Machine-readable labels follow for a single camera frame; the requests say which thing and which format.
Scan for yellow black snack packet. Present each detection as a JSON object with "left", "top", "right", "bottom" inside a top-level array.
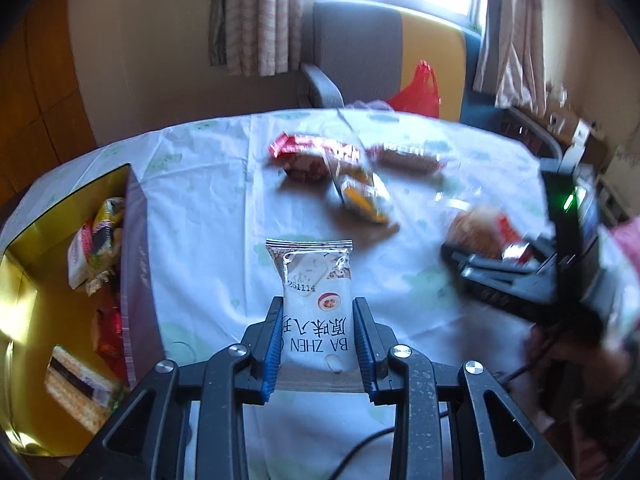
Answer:
[{"left": 92, "top": 197, "right": 126, "bottom": 261}]

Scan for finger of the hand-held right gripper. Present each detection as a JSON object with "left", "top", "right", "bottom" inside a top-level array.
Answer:
[
  {"left": 440, "top": 237, "right": 556, "bottom": 273},
  {"left": 461, "top": 267, "right": 557, "bottom": 312}
]

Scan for white tablecloth green cloud print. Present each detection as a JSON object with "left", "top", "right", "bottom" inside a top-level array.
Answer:
[{"left": 0, "top": 107, "right": 566, "bottom": 480}]

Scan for grey metal frame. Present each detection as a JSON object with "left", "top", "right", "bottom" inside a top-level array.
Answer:
[{"left": 500, "top": 105, "right": 566, "bottom": 161}]

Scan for white snack packet red ends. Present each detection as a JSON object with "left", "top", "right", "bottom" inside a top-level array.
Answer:
[{"left": 67, "top": 227, "right": 97, "bottom": 289}]

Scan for cardboard box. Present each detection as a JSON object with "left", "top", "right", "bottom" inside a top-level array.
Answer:
[{"left": 547, "top": 110, "right": 603, "bottom": 147}]

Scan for person's right hand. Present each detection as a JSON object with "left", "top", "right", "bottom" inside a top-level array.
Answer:
[{"left": 529, "top": 325, "right": 640, "bottom": 441}]

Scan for grey yellow blue chair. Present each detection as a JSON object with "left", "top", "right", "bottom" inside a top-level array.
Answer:
[{"left": 300, "top": 0, "right": 483, "bottom": 123}]

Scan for long red snack packet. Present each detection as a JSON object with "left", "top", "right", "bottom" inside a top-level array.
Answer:
[{"left": 270, "top": 132, "right": 362, "bottom": 162}]

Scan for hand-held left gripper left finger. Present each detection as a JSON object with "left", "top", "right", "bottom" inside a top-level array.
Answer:
[{"left": 62, "top": 296, "right": 286, "bottom": 480}]

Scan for red foil snack packet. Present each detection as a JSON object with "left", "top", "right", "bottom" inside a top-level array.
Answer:
[{"left": 95, "top": 305, "right": 127, "bottom": 362}]

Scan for red plastic bag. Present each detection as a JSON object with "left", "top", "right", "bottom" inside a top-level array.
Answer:
[{"left": 387, "top": 60, "right": 443, "bottom": 120}]

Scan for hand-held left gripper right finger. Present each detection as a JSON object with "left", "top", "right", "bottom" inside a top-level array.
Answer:
[{"left": 351, "top": 297, "right": 576, "bottom": 480}]

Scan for maroon tin box gold interior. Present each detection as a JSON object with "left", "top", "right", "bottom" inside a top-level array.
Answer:
[{"left": 0, "top": 162, "right": 166, "bottom": 458}]

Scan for cracker packet green ends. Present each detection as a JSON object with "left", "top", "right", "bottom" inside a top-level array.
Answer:
[{"left": 45, "top": 345, "right": 119, "bottom": 407}]

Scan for bread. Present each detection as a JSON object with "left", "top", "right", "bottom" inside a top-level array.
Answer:
[{"left": 440, "top": 200, "right": 536, "bottom": 262}]

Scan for yellow green snack packet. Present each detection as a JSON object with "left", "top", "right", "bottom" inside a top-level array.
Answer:
[{"left": 85, "top": 259, "right": 119, "bottom": 297}]

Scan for white silver snack packet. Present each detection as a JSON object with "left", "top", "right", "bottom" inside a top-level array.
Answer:
[{"left": 265, "top": 238, "right": 354, "bottom": 374}]

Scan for wooden panel cabinet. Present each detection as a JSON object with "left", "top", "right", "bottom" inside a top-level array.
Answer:
[{"left": 0, "top": 0, "right": 98, "bottom": 211}]

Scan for black cable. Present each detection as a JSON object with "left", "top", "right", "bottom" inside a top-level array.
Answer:
[{"left": 320, "top": 425, "right": 398, "bottom": 480}]

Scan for brown crispy bar packet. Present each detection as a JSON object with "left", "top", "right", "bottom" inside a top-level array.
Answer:
[{"left": 367, "top": 142, "right": 449, "bottom": 174}]

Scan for clear packet yellow pastry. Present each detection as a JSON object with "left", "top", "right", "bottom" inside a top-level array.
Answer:
[{"left": 332, "top": 165, "right": 392, "bottom": 224}]

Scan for beige patterned curtain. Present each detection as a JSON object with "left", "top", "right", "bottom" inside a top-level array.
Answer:
[
  {"left": 472, "top": 0, "right": 546, "bottom": 108},
  {"left": 209, "top": 0, "right": 303, "bottom": 78}
]

